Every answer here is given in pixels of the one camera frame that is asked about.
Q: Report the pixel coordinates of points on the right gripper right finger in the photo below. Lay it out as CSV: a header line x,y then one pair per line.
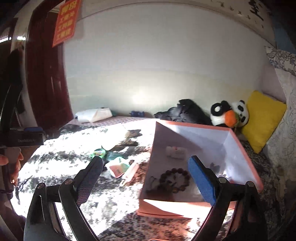
x,y
218,192

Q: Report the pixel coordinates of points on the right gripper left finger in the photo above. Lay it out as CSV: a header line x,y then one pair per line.
x,y
74,192

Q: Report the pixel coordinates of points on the teal foil sachet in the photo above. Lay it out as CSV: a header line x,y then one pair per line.
x,y
113,153

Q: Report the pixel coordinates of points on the clear rectangular plastic box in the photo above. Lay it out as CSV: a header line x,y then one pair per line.
x,y
219,170

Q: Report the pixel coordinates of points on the person's left hand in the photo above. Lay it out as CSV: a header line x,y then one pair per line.
x,y
14,166

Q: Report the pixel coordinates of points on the pink cardboard box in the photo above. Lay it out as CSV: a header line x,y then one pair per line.
x,y
176,184

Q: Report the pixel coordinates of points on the pink and green pouch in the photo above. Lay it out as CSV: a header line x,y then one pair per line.
x,y
118,166

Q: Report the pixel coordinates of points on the white spark plug tube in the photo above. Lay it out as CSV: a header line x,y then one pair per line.
x,y
129,174

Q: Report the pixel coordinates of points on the dark wooden door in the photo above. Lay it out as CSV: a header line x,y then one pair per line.
x,y
45,74

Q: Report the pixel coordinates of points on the panda penguin plush toy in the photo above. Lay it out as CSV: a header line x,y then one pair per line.
x,y
230,115

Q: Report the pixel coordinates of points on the black clothing pile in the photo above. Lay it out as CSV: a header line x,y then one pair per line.
x,y
186,111

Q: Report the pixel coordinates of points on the dark brown rock piece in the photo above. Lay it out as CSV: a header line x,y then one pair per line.
x,y
130,140

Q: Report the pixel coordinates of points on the yellow pillow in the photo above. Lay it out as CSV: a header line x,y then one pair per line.
x,y
265,114

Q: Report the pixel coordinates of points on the red paper sign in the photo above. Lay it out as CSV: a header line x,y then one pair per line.
x,y
66,21

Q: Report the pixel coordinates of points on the small blue object by wall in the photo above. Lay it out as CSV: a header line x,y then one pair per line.
x,y
137,114

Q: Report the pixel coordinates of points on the calligraphy wall scroll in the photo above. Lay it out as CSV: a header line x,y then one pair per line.
x,y
254,13

